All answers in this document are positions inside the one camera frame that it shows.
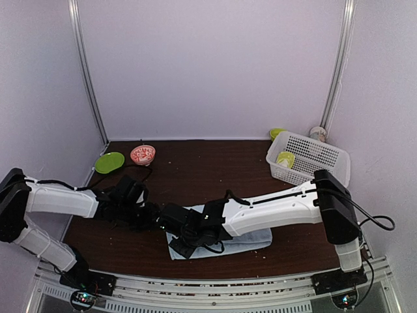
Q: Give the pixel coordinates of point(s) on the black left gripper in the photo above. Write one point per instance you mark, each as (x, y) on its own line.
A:
(149, 222)

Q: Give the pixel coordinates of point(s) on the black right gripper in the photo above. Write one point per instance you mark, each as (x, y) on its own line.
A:
(184, 252)

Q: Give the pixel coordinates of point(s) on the green plate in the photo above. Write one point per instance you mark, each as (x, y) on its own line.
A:
(109, 162)

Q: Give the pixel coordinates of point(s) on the left aluminium frame post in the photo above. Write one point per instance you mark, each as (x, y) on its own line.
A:
(75, 19)

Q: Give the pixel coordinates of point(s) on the red white patterned bowl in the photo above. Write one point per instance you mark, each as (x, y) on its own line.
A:
(143, 155)

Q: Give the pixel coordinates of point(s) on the green bowl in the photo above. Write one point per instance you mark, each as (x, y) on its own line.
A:
(274, 132)

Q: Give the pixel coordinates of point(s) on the green white patterned towel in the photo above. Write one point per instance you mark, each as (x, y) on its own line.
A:
(285, 159)

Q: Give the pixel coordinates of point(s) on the right aluminium frame post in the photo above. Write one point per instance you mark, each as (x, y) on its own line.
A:
(342, 56)

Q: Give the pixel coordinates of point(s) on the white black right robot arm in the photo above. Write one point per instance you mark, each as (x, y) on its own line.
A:
(321, 200)

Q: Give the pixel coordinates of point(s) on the white perforated plastic basket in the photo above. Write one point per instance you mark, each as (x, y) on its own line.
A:
(309, 156)

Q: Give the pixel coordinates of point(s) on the aluminium frame post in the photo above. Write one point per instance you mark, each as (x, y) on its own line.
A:
(75, 19)
(342, 56)

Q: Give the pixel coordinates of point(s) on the light blue towel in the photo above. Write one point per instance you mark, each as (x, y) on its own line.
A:
(249, 241)

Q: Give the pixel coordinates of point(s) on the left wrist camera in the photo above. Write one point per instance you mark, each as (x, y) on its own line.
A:
(129, 191)

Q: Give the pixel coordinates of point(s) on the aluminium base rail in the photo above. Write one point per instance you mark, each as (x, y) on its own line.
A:
(290, 293)

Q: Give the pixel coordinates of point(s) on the beige cup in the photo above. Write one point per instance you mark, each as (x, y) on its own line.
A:
(318, 133)

